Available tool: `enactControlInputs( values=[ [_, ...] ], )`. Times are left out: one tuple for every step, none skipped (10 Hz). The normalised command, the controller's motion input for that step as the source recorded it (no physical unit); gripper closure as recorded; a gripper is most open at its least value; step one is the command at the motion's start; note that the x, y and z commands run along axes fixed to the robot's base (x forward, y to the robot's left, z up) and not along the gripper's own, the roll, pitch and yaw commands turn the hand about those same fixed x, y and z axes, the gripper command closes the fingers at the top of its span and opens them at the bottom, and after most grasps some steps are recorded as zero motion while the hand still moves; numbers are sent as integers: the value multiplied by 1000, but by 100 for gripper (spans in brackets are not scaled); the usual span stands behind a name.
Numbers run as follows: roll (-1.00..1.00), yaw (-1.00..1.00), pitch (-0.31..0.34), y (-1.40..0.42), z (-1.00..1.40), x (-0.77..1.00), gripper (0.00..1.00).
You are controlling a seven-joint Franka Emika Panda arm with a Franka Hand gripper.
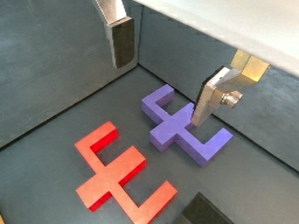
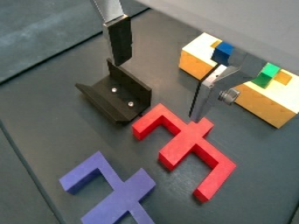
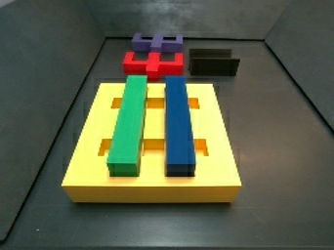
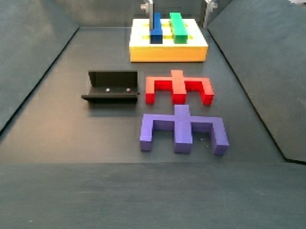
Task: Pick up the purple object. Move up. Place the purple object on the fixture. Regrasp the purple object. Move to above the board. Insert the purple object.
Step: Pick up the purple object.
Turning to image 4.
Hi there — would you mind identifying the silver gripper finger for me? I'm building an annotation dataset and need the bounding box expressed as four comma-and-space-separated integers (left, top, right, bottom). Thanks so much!
142, 0, 154, 30
204, 0, 218, 28

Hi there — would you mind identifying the blue bar block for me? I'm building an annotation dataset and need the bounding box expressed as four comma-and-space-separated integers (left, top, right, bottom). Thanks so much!
150, 13, 164, 44

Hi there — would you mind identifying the green bar block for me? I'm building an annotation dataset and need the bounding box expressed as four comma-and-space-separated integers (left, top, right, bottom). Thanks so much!
170, 13, 188, 44

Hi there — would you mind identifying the yellow slotted board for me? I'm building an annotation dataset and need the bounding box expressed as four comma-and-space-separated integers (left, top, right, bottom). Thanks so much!
130, 19, 209, 63

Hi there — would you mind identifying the purple comb-shaped block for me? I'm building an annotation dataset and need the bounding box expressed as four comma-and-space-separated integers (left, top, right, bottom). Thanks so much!
141, 105, 230, 156

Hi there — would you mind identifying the black angle fixture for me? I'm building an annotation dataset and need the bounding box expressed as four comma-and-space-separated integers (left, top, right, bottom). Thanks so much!
82, 70, 140, 103

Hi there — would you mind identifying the red comb-shaped block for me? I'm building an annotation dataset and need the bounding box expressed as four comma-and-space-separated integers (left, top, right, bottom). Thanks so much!
145, 70, 214, 106

